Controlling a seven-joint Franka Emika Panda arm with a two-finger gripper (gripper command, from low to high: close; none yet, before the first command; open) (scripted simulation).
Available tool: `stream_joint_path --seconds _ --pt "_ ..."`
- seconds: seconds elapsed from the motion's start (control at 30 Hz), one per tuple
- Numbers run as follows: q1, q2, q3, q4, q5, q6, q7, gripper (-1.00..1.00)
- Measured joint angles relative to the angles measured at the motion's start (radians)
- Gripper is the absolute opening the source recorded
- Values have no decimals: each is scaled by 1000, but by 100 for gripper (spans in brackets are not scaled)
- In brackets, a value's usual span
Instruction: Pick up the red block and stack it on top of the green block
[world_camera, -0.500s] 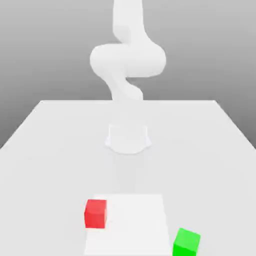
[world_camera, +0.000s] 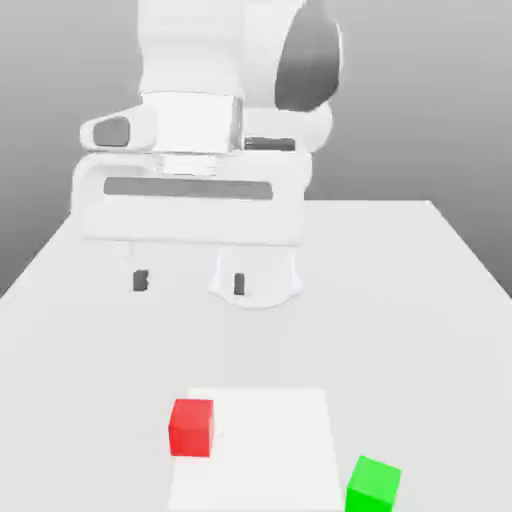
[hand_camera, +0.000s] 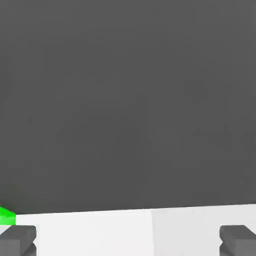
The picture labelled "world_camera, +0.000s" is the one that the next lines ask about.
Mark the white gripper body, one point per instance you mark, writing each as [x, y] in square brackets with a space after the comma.
[188, 220]

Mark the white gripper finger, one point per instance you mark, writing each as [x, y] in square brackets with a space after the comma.
[140, 280]
[239, 284]

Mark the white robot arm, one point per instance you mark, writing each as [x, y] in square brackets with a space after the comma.
[200, 48]

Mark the small red cube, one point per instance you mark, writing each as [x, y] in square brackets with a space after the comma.
[191, 430]

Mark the small green cube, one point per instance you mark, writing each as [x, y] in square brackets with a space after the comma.
[372, 486]

